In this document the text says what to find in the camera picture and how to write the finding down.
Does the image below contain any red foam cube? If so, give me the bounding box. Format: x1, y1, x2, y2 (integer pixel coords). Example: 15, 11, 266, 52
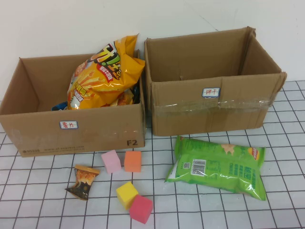
129, 194, 153, 225

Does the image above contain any small brown snack packet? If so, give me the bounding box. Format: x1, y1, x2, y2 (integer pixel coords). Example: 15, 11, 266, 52
64, 164, 101, 200

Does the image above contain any large yellow chip bag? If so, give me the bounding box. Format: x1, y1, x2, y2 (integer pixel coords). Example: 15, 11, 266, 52
67, 34, 145, 110

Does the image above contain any white label on F2 box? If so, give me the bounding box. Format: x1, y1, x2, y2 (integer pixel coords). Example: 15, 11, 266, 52
59, 120, 79, 130

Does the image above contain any cardboard box with clear tape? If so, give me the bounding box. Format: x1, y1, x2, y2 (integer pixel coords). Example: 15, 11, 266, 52
143, 26, 288, 137

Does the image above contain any white label on taped box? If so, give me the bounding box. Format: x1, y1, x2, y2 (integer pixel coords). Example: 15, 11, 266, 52
202, 87, 221, 98

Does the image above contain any yellow foam cube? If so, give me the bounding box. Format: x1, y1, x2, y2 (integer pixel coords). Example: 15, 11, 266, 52
115, 181, 139, 210

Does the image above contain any green chip bag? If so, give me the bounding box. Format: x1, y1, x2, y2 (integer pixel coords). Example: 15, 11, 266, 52
164, 135, 266, 201

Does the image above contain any blue snack packet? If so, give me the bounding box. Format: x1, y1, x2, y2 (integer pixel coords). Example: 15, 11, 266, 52
51, 101, 69, 111

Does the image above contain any cardboard box with F2 print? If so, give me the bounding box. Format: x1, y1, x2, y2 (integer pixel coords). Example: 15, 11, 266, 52
0, 49, 146, 158

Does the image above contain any small orange snack packet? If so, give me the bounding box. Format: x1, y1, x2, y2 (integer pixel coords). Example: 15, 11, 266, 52
110, 92, 134, 107

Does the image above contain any dark snack packet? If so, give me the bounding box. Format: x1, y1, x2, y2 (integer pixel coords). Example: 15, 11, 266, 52
132, 84, 142, 104

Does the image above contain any light pink foam cube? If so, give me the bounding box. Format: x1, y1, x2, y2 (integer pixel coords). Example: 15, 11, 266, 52
101, 149, 122, 175

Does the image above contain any orange foam cube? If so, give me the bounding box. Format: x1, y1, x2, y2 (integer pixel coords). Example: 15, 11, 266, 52
123, 150, 142, 173

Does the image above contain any clear tape strip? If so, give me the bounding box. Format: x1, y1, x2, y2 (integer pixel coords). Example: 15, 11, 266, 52
152, 95, 277, 113

